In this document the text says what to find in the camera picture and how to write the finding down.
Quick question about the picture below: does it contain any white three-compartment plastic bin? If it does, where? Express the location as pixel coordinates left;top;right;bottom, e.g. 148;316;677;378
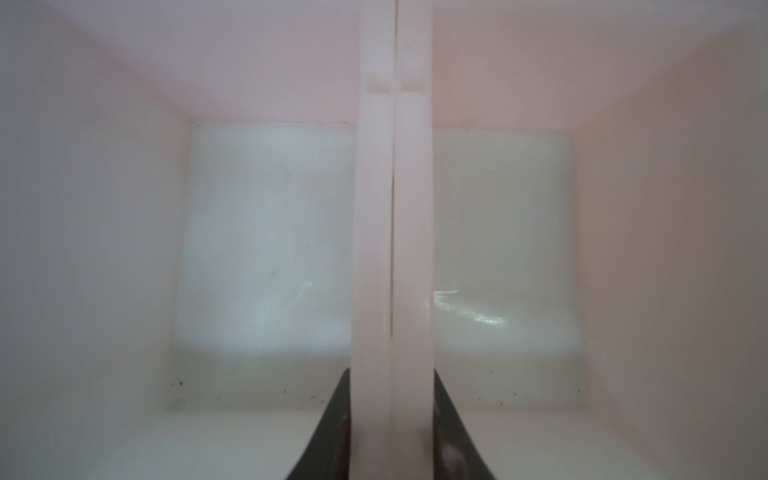
1;1;767;479

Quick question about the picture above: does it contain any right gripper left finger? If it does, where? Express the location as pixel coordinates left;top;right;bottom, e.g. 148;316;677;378
286;369;351;480

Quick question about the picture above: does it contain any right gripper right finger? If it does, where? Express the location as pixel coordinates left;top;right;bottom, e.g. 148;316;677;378
433;371;495;480

